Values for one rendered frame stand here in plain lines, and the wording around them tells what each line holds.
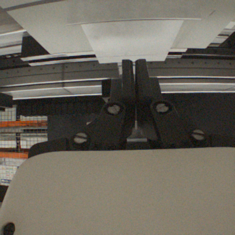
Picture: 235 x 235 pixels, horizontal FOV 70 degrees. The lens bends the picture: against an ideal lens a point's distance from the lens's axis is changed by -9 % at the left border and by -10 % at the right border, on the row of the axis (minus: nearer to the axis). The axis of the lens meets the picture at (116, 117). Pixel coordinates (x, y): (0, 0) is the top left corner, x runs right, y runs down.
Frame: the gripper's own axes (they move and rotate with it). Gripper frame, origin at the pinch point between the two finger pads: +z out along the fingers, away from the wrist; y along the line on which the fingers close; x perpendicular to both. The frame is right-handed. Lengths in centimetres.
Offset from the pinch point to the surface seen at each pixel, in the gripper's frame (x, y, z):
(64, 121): -45, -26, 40
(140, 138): -9.1, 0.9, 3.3
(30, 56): -1.8, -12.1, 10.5
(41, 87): -19.1, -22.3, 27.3
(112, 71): -16.8, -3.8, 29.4
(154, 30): 1.5, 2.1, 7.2
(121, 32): 1.2, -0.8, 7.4
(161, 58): -4.0, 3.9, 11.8
